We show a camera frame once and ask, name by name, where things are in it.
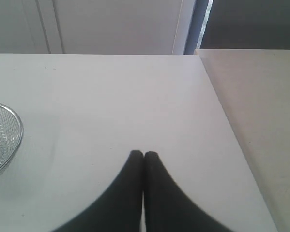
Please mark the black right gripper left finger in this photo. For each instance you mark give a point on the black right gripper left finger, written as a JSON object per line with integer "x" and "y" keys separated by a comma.
{"x": 119, "y": 208}

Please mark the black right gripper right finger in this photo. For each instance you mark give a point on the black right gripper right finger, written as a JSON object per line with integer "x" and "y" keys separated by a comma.
{"x": 167, "y": 207}

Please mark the oval steel mesh basket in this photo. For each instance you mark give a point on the oval steel mesh basket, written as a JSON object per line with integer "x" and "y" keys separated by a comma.
{"x": 11, "y": 135}

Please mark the adjacent beige side table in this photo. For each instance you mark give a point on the adjacent beige side table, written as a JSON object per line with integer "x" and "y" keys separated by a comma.
{"x": 253, "y": 87}

